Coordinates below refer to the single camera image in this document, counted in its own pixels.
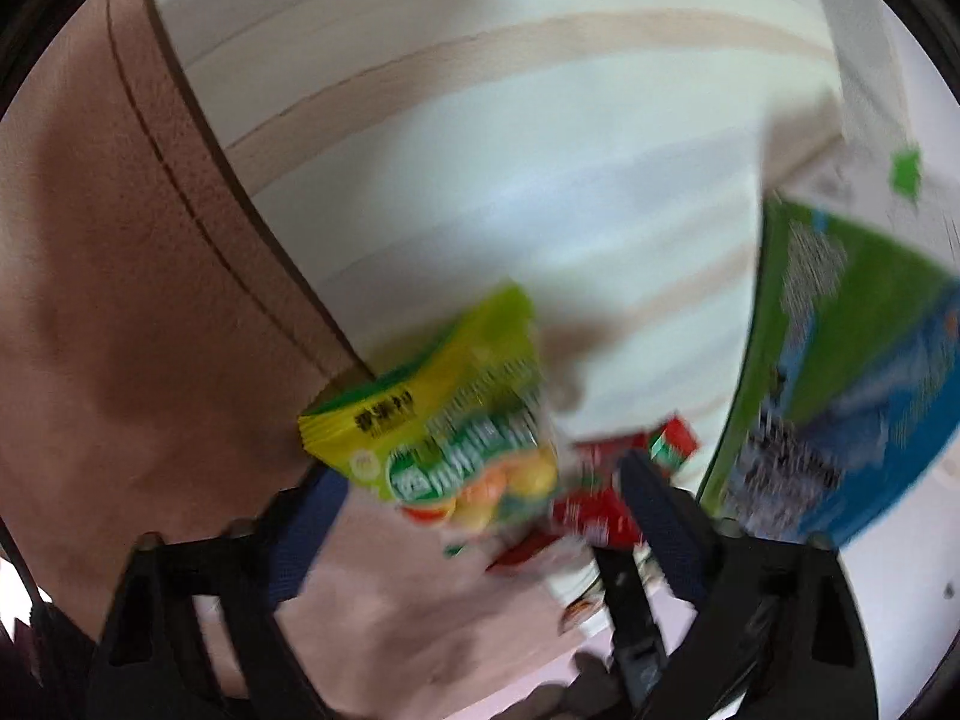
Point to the striped cat print blanket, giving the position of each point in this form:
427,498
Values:
465,165

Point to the white red snack packet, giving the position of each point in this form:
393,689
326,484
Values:
574,592

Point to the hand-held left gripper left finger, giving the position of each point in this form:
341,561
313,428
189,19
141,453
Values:
304,540

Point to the green yellow snack packet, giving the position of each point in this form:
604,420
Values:
450,420

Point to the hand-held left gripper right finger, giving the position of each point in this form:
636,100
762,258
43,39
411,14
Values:
667,532

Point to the printed cardboard box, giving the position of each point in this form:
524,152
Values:
840,360

